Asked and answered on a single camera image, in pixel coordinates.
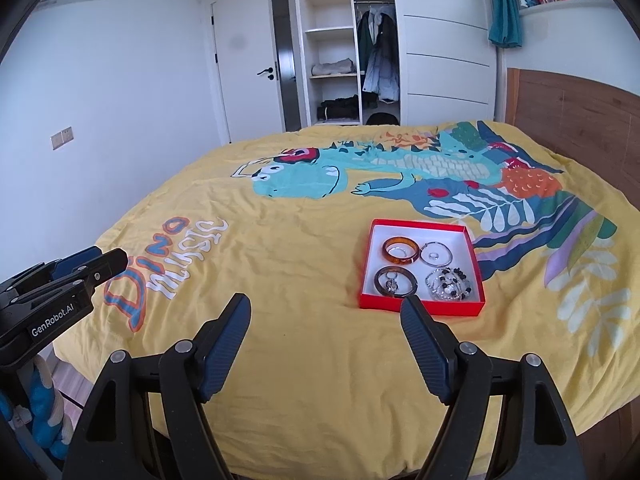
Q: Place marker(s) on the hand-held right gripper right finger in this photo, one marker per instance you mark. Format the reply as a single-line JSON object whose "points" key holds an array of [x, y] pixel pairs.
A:
{"points": [[425, 352]]}

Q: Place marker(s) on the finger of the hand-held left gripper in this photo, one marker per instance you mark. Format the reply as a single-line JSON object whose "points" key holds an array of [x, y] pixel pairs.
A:
{"points": [[75, 262], [112, 262]]}

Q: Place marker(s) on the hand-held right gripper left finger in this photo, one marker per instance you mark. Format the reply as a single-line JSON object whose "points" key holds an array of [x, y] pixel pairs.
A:
{"points": [[225, 352]]}

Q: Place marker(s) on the red jewelry box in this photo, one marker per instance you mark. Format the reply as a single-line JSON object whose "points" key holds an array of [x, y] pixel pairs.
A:
{"points": [[370, 300]]}

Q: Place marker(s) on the dark brown bangle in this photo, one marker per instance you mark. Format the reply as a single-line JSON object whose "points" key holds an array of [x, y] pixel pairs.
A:
{"points": [[380, 285]]}

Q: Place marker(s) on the large silver bangle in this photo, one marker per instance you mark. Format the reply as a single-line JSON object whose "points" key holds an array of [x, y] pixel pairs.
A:
{"points": [[423, 257]]}

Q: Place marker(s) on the amber bangle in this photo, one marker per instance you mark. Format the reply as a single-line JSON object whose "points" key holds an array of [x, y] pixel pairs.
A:
{"points": [[387, 255]]}

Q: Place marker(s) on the blue plush toy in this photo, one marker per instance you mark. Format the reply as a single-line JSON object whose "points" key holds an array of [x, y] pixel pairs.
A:
{"points": [[42, 410]]}

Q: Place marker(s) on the yellow printed blanket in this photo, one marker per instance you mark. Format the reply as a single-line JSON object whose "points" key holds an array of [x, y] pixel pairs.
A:
{"points": [[300, 260]]}

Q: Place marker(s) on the white door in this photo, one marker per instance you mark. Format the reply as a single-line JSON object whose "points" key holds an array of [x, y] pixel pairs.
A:
{"points": [[245, 60]]}

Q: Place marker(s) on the dark folded clothes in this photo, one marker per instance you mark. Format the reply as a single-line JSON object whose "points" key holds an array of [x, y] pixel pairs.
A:
{"points": [[340, 107]]}

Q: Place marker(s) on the wooden headboard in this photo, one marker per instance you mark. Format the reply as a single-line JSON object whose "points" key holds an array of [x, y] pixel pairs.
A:
{"points": [[575, 120]]}

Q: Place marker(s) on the beige folded cloth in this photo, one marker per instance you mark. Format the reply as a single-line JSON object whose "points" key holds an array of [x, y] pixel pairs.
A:
{"points": [[332, 67]]}

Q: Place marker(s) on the hanging clothes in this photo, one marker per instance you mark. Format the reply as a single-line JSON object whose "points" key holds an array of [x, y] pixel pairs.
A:
{"points": [[380, 50]]}

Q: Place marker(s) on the white wardrobe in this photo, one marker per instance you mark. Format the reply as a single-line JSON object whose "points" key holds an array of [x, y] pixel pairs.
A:
{"points": [[445, 35]]}

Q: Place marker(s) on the teal curtain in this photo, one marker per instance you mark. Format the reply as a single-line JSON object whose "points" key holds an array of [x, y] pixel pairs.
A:
{"points": [[505, 5]]}

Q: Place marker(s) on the wall light switch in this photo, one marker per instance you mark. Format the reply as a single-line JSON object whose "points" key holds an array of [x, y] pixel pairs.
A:
{"points": [[62, 137]]}

